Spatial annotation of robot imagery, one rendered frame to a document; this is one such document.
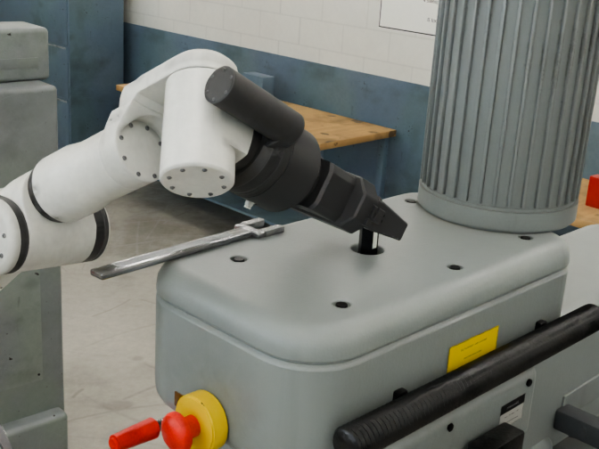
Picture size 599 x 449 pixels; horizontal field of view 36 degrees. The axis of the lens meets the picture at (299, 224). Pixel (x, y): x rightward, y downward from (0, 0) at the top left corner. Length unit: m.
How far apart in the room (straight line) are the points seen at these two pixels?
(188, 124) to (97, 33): 7.55
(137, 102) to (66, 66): 7.39
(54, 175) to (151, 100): 0.13
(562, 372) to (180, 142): 0.67
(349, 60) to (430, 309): 5.78
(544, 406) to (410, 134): 5.16
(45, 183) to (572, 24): 0.59
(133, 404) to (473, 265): 3.59
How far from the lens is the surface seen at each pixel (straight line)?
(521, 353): 1.03
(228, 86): 0.77
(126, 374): 4.75
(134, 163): 0.87
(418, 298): 0.91
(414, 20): 6.26
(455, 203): 1.12
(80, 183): 0.91
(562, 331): 1.10
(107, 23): 8.38
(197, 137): 0.79
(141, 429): 1.01
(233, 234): 1.01
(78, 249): 1.00
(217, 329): 0.88
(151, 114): 0.88
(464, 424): 1.07
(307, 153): 0.87
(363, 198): 0.91
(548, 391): 1.25
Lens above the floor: 2.23
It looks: 19 degrees down
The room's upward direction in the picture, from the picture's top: 4 degrees clockwise
